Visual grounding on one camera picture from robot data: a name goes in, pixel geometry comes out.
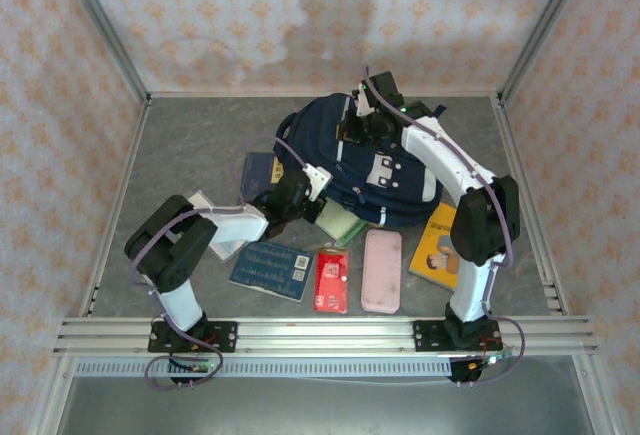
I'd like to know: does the green notebook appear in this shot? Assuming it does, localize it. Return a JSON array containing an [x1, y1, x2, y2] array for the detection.
[[314, 198, 369, 246]]

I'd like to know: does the navy notebook yellow label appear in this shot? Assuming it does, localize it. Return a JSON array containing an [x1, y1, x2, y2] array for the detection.
[[239, 151, 287, 205]]

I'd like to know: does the navy blue backpack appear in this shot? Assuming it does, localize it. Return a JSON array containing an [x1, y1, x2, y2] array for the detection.
[[273, 93, 446, 229]]

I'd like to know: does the blue book with barcode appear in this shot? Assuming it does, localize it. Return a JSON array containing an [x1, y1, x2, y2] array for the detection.
[[228, 240, 316, 302]]

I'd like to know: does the red packet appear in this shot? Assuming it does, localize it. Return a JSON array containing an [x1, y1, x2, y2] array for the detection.
[[313, 243, 350, 314]]

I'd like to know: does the clear plastic card pack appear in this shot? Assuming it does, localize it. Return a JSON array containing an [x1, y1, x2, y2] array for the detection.
[[185, 189, 250, 263]]

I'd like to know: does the pink fabric pencil case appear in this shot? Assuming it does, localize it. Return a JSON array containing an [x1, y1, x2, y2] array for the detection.
[[360, 228, 404, 315]]

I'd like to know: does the yellow book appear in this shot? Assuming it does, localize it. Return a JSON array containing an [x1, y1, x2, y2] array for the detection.
[[408, 201, 464, 292]]

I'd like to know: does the aluminium back rail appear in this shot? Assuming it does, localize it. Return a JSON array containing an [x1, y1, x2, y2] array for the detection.
[[148, 88, 501, 100]]

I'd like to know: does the aluminium mounting rail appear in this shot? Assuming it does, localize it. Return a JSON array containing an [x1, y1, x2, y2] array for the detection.
[[53, 315, 599, 357]]

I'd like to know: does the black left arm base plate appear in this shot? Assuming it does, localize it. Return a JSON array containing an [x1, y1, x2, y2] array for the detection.
[[148, 321, 238, 355]]

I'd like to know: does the slotted grey cable duct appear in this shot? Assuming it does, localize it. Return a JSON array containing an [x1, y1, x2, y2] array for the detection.
[[74, 357, 454, 380]]

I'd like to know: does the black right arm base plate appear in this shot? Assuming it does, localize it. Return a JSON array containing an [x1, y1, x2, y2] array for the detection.
[[412, 319, 503, 354]]

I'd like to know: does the aluminium side rail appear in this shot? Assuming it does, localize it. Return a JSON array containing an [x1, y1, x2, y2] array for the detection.
[[78, 102, 151, 319], [492, 96, 571, 317]]

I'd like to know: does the aluminium frame post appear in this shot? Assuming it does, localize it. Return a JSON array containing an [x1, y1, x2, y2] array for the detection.
[[53, 0, 152, 106], [498, 0, 596, 104]]

